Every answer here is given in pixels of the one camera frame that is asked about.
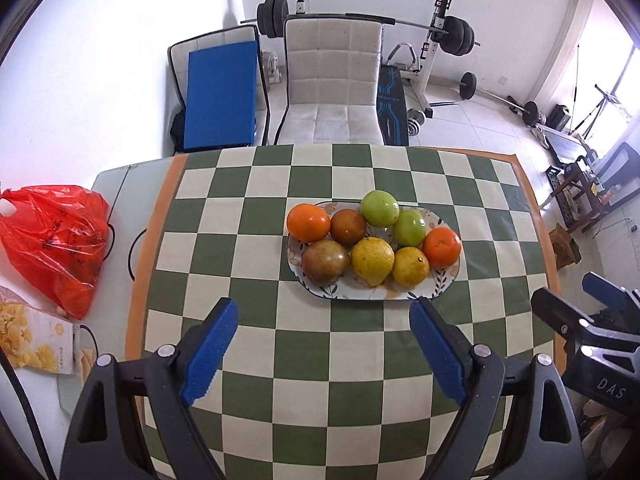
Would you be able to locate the yellow white snack box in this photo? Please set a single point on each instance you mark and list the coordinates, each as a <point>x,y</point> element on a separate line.
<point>30,330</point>

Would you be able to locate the dark red round fruit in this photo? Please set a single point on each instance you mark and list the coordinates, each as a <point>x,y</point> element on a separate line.
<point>325,261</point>

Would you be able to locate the brown round fruit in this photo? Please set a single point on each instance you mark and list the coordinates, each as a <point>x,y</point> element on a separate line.
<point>348,226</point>

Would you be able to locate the short black steel bar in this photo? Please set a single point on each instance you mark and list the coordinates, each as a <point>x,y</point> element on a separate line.
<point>442,104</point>

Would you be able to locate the bright window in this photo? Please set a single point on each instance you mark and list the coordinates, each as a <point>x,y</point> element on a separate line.
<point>615,60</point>

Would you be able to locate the black flat exercise machine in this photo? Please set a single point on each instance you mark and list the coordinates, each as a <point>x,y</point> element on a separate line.
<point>565,145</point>

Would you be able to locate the dark wooden chair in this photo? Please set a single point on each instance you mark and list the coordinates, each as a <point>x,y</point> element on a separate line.
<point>620,170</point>

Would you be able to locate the green white checkered tablecloth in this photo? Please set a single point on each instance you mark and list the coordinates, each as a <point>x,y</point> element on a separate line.
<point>300,370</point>

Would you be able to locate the blue mat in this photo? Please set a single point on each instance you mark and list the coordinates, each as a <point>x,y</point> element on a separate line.
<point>220,95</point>

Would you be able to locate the black plastic crate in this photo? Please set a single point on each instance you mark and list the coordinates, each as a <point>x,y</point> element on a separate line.
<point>555,175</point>

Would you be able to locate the green apple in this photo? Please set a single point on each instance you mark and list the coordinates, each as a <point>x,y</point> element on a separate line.
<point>409,227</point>
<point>380,207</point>

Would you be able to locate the white squat rack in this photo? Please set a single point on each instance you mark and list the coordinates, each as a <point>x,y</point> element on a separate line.
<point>425,80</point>

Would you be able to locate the white shoe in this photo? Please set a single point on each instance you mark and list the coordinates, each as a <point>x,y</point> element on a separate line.
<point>540,135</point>

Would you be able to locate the small yellow lemon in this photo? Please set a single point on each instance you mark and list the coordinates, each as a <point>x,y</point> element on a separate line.
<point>410,266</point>

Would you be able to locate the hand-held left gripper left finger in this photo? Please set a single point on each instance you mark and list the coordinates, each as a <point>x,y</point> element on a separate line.
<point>210,355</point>

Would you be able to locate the metal folding stand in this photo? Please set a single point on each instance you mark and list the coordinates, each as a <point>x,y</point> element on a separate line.
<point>600,105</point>

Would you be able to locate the barbell with black plates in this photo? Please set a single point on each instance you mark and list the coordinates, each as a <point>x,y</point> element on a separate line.
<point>457,35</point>

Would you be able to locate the black speaker box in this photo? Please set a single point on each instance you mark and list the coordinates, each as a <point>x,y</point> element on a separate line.
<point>560,117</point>

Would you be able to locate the blue cushioned chair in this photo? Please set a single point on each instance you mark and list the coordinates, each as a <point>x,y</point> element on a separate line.
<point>215,40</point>

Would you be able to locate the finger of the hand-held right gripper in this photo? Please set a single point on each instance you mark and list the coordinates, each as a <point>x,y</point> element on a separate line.
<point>560,310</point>
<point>607,290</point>

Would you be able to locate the white padded chair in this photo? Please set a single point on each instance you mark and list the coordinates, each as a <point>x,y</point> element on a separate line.
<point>330,80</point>

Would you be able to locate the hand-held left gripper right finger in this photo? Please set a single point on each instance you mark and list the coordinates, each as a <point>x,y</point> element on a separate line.
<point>440,350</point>

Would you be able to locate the long barbell with small plates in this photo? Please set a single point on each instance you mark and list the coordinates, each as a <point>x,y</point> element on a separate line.
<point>467,85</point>

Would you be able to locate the grey dumbbell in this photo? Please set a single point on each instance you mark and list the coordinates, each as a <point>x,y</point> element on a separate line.
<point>415,122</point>

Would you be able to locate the large yellow lemon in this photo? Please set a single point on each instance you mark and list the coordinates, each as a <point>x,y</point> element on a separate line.
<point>372,261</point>

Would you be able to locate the red plastic bag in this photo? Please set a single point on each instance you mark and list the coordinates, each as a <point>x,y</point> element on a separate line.
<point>50,240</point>

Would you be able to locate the black blue weight bench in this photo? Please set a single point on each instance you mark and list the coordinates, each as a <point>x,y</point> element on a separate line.
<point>392,110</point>

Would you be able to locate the clear water jug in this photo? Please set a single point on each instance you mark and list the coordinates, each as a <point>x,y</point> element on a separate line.
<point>272,67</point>

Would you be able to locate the orange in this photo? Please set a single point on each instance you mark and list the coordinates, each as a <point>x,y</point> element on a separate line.
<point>441,247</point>
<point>308,222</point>

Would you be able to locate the small wooden stool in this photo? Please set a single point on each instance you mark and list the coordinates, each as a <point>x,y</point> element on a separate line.
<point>565,250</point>

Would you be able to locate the floral oval plate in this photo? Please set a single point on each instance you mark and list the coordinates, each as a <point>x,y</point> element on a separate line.
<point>345,291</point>

